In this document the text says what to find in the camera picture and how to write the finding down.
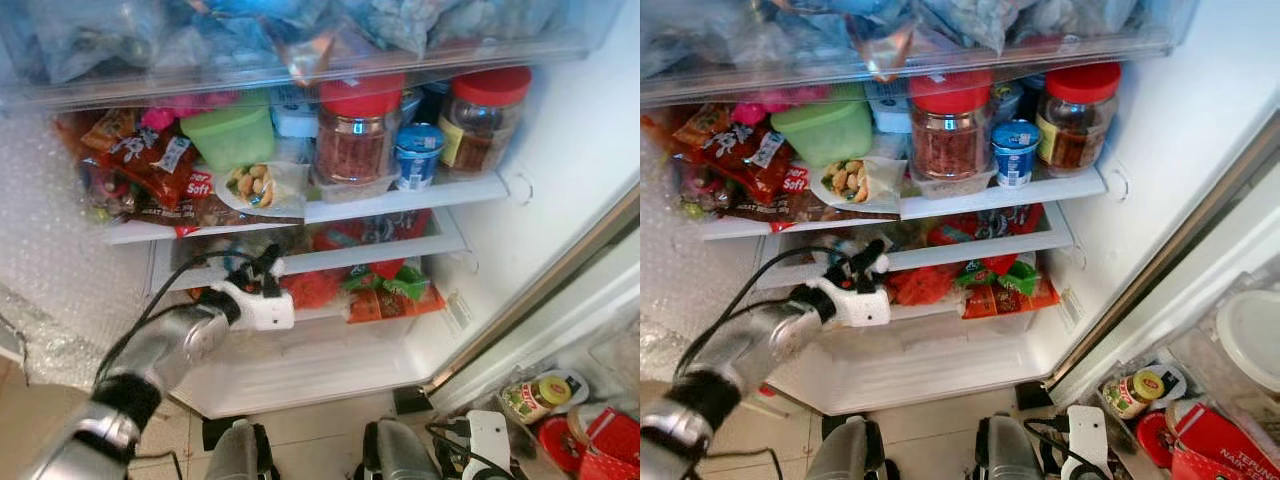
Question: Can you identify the white labelled tub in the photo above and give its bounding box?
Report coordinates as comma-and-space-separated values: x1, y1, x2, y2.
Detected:
270, 95, 321, 141
865, 85, 913, 136

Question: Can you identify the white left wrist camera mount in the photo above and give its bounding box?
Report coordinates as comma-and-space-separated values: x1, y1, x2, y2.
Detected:
803, 275, 893, 329
208, 280, 297, 333

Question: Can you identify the red round lid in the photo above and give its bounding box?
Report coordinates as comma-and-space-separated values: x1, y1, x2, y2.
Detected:
538, 415, 587, 471
1135, 410, 1182, 467

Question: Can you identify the fridge body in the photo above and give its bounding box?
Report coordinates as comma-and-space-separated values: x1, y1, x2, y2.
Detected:
640, 0, 1280, 417
0, 0, 641, 421

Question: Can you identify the green plastic container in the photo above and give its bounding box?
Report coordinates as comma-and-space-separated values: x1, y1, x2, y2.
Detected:
180, 95, 277, 171
770, 92, 875, 167

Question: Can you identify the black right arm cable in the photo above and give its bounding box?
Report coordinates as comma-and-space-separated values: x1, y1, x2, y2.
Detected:
1020, 416, 1111, 480
425, 420, 513, 480

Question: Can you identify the dark-edged fridge door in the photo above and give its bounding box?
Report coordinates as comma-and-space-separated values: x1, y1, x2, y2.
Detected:
1040, 110, 1280, 480
420, 185, 641, 480

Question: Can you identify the red carton package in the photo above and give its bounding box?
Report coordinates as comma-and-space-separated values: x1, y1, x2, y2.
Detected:
575, 405, 641, 480
1170, 400, 1280, 480

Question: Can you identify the red printed food packet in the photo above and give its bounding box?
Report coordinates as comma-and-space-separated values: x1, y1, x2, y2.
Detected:
310, 210, 433, 251
925, 205, 1047, 247

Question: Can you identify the clear plastic fridge drawer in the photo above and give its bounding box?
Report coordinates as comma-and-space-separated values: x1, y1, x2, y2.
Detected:
0, 0, 623, 111
640, 0, 1197, 107

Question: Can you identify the pink plastic item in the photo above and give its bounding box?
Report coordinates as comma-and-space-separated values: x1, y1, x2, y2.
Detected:
140, 95, 207, 131
730, 97, 793, 127

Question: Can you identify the wide white fridge shelf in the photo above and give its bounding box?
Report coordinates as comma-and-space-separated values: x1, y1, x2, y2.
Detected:
105, 172, 511, 246
700, 165, 1109, 241

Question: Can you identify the clear plastic food box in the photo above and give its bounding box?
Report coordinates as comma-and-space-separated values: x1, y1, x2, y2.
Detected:
310, 170, 401, 203
908, 168, 997, 199

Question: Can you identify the red snack packet white script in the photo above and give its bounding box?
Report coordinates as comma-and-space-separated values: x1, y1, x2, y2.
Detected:
690, 122, 793, 207
85, 125, 197, 211

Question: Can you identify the yellow-lid jar green label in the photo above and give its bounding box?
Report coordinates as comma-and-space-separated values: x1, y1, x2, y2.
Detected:
500, 375, 574, 427
1100, 368, 1172, 421

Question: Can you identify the narrow white fridge shelf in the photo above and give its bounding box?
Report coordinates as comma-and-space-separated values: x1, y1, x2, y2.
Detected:
150, 210, 471, 293
755, 205, 1077, 291

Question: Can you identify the clear bag of frozen food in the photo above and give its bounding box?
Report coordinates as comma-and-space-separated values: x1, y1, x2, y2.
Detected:
645, 0, 771, 77
340, 0, 471, 56
920, 0, 1051, 53
1020, 0, 1141, 41
25, 0, 166, 83
440, 0, 561, 46

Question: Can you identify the clear bubble wrap sheet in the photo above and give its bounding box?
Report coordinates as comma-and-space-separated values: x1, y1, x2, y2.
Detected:
0, 110, 141, 391
640, 130, 723, 383

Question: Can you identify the white crisper drawer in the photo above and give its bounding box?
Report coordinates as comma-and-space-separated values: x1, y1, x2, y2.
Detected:
170, 290, 471, 421
770, 290, 1081, 417

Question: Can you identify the dark brown flat packet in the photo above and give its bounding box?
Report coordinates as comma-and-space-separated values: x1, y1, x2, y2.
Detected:
725, 192, 861, 223
130, 195, 261, 227

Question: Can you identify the red mesh bag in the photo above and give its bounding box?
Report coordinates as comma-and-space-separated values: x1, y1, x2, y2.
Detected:
280, 268, 347, 309
885, 262, 961, 306

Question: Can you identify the red-lid jar of red flakes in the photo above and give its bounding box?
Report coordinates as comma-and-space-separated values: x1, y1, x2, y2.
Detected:
315, 72, 407, 187
908, 70, 997, 184

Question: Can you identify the green and red packet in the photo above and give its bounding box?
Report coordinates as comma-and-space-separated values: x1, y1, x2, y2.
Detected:
955, 255, 1041, 293
340, 260, 431, 301

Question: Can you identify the orange snack packet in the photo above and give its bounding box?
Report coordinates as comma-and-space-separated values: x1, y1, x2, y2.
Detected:
645, 105, 731, 151
55, 108, 137, 151

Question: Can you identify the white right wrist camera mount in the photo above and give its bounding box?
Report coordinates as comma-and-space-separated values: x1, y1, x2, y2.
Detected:
465, 410, 514, 480
1065, 405, 1113, 480

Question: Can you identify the blue white yogurt cup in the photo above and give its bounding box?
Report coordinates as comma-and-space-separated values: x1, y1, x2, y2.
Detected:
992, 120, 1042, 189
395, 122, 447, 191

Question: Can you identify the copper foil packet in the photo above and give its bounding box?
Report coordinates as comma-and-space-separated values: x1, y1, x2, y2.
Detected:
283, 35, 346, 89
850, 25, 916, 83

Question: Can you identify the white round lid container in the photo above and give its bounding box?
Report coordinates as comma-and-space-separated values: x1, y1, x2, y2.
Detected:
1215, 290, 1280, 393

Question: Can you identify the red-lid jar yellow label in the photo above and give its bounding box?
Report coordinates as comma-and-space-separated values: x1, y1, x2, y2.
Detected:
1035, 62, 1124, 176
440, 66, 534, 179

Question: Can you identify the black silver robot right leg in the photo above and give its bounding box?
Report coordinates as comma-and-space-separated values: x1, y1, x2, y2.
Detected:
975, 415, 1049, 480
360, 418, 443, 480

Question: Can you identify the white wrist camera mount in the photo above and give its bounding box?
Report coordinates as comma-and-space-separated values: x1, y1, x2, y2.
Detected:
208, 280, 297, 333
1065, 405, 1113, 480
803, 275, 893, 329
465, 410, 514, 480

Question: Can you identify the flat orange packet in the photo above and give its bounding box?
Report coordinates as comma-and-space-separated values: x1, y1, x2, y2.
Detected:
960, 275, 1061, 321
345, 285, 447, 324

